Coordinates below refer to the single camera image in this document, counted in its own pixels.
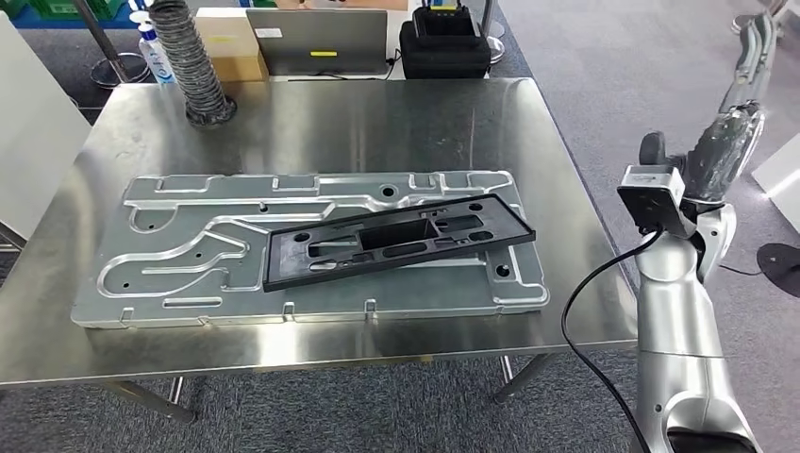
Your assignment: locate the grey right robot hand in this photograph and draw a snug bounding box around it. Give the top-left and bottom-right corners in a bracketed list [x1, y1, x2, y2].
[638, 12, 780, 205]

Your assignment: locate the large black plastic panel part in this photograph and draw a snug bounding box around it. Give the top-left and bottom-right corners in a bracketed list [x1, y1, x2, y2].
[262, 193, 538, 294]

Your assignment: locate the stainless steel workbench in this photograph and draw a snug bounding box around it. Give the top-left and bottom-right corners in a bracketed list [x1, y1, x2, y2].
[0, 77, 640, 427]

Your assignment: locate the white block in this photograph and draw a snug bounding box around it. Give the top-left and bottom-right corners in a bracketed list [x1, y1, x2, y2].
[751, 132, 800, 219]

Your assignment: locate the black floor disc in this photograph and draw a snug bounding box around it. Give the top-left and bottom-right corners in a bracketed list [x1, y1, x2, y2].
[718, 242, 800, 300]

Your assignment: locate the chrome stanchion with round base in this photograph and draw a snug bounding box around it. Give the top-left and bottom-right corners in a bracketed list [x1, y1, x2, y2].
[72, 0, 153, 91]
[481, 0, 509, 66]

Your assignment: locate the black equipment case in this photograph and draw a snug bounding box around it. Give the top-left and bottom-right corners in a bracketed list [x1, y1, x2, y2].
[399, 0, 493, 81]

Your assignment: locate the grey metal fixture plate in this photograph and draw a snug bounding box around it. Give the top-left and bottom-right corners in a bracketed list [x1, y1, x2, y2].
[70, 168, 552, 331]

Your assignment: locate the grey laptop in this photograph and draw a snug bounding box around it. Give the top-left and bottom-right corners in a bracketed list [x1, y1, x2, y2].
[245, 8, 391, 80]

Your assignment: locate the brown cardboard box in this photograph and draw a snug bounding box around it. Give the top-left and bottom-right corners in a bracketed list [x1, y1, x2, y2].
[193, 7, 271, 84]

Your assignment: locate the white spray bottle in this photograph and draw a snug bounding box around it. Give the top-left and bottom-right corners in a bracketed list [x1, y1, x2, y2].
[127, 0, 180, 88]

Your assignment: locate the green plastic crate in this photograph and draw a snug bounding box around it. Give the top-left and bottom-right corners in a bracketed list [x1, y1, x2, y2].
[27, 0, 129, 20]

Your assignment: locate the white cabinet panel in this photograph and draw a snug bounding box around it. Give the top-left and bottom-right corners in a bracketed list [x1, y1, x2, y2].
[0, 12, 93, 243]

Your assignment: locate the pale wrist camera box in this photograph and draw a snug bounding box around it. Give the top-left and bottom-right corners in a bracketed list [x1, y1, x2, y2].
[616, 164, 695, 241]

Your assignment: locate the grey corrugated hose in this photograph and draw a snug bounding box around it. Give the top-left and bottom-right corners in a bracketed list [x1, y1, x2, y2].
[147, 0, 238, 130]

